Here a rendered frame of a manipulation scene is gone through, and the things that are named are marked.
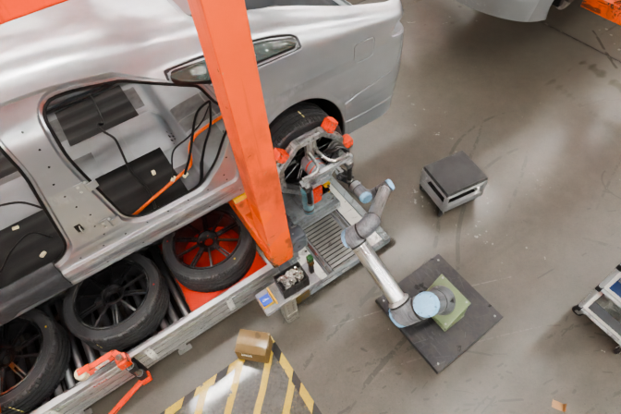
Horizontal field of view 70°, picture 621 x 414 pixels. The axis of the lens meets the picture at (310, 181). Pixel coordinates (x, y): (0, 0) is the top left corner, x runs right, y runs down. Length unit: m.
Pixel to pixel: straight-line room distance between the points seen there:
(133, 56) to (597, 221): 3.71
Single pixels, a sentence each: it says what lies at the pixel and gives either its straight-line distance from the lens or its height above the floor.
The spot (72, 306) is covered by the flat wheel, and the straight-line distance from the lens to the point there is 3.50.
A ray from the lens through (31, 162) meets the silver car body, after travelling 2.56.
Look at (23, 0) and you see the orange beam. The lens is 1.56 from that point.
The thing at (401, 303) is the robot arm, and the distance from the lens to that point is 2.96.
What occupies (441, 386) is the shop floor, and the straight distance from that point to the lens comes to 3.43.
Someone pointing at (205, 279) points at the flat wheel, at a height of 0.49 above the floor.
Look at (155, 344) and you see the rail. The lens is 3.30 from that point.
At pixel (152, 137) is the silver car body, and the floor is 0.89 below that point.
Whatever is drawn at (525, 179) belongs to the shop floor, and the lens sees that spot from 4.45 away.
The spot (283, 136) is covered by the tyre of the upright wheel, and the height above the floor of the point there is 1.15.
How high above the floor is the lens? 3.27
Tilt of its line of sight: 52 degrees down
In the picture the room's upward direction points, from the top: 6 degrees counter-clockwise
